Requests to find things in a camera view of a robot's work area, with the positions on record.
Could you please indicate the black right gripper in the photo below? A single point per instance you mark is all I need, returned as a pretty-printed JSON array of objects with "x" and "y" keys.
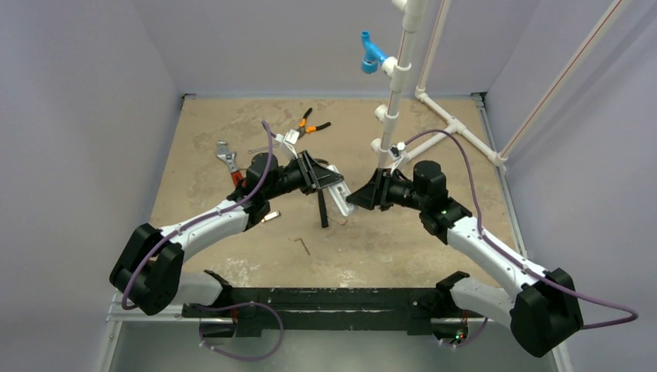
[{"x": 382, "y": 188}]

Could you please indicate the claw hammer black handle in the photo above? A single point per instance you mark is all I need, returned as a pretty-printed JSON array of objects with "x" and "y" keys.
[{"x": 324, "y": 220}]

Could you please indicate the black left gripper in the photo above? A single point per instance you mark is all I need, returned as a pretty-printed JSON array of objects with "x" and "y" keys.
[{"x": 313, "y": 176}]

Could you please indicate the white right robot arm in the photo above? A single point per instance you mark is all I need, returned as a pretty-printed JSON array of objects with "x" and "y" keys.
[{"x": 538, "y": 306}]

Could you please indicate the orange black pliers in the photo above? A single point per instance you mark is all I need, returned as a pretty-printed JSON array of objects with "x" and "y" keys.
[{"x": 304, "y": 128}]

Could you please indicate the white air conditioner remote control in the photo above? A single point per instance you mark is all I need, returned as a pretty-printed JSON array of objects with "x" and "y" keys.
[{"x": 339, "y": 193}]

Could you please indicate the dark hex key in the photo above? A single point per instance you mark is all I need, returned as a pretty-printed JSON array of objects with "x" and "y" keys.
[{"x": 303, "y": 244}]

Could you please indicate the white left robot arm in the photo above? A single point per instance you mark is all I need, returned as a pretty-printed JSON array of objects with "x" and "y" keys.
[{"x": 149, "y": 271}]

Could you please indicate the blue pipe fitting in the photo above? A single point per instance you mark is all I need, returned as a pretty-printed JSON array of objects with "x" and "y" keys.
[{"x": 373, "y": 57}]

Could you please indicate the red handled tool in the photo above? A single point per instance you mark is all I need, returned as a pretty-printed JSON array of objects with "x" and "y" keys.
[{"x": 237, "y": 177}]

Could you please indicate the bronze hex key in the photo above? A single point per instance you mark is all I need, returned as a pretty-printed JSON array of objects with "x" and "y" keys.
[{"x": 341, "y": 222}]

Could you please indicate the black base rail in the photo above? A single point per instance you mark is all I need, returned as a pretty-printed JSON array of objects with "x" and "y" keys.
[{"x": 414, "y": 311}]

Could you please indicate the silver white battery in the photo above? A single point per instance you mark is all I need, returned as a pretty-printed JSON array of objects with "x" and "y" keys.
[{"x": 270, "y": 216}]

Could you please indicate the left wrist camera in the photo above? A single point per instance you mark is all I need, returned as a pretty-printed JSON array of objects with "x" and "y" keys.
[{"x": 287, "y": 142}]

